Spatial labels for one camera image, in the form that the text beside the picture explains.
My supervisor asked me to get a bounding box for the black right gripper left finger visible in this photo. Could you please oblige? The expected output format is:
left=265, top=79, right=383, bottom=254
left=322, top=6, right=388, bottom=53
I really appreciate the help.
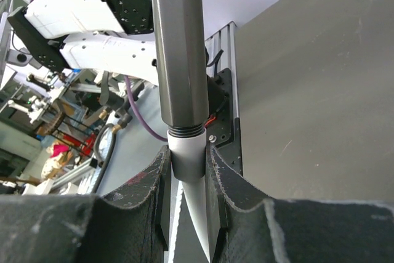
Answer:
left=1, top=146, right=171, bottom=262

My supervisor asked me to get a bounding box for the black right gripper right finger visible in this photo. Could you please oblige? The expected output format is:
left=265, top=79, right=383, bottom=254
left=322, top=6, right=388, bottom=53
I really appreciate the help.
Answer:
left=206, top=145, right=393, bottom=262

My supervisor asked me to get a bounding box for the white shower hose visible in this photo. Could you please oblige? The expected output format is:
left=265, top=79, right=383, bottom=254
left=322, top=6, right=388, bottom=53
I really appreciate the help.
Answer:
left=167, top=129, right=211, bottom=262

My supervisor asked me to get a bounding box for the grey shower head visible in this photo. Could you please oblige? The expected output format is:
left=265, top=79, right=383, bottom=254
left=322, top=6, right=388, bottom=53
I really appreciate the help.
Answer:
left=152, top=0, right=209, bottom=138

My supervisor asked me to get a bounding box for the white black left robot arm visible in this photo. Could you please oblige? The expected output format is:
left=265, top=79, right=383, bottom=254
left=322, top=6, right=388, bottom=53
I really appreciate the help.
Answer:
left=7, top=0, right=158, bottom=84

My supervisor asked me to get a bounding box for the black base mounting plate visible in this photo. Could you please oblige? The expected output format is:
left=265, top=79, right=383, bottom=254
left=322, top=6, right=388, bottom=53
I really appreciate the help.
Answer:
left=206, top=68, right=243, bottom=175

